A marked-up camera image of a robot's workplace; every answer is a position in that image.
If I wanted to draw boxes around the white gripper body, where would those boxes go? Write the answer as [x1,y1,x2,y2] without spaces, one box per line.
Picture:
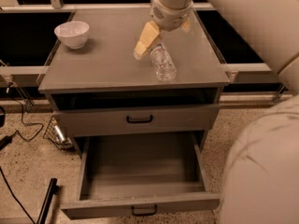
[150,0,193,32]

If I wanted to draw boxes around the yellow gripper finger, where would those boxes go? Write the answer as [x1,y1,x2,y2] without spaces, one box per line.
[180,19,191,33]
[134,21,161,60]

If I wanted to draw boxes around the clear plastic water bottle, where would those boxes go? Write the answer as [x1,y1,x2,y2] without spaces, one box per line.
[149,43,177,81]

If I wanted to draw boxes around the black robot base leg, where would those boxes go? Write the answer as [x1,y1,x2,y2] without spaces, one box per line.
[36,178,59,224]

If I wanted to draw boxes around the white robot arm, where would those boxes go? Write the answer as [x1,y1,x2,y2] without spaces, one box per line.
[135,0,299,224]

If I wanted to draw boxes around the grey drawer cabinet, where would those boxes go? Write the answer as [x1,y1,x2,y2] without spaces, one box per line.
[39,8,228,150]

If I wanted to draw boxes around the grey top drawer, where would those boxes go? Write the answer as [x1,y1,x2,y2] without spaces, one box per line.
[54,105,220,137]

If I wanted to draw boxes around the open grey middle drawer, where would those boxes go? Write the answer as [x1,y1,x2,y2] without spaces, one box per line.
[62,132,220,219]

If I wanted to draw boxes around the white bowl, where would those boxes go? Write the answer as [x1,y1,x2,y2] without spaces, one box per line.
[54,21,90,49]

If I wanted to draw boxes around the metal railing frame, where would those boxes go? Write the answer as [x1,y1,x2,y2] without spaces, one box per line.
[1,0,299,93]

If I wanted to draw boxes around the wire mesh basket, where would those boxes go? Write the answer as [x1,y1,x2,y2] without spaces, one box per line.
[43,117,74,151]

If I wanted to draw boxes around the black floor cable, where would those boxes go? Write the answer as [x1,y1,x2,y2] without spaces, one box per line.
[0,81,45,224]

